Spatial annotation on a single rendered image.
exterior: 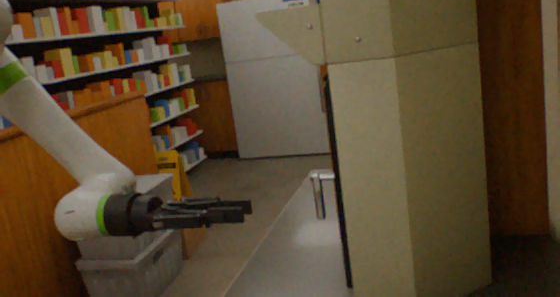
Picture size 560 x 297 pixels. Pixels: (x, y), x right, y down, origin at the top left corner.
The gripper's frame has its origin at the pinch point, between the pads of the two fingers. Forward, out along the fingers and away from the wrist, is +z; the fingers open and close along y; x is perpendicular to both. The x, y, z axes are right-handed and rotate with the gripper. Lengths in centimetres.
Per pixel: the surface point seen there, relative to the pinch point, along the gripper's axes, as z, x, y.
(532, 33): 61, -26, 33
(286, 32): 16.9, -32.9, -4.6
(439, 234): 39.0, 5.8, 0.4
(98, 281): -153, 94, 148
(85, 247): -157, 74, 149
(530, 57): 60, -21, 33
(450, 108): 42.4, -16.3, 3.9
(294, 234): 1.1, 20.3, 35.9
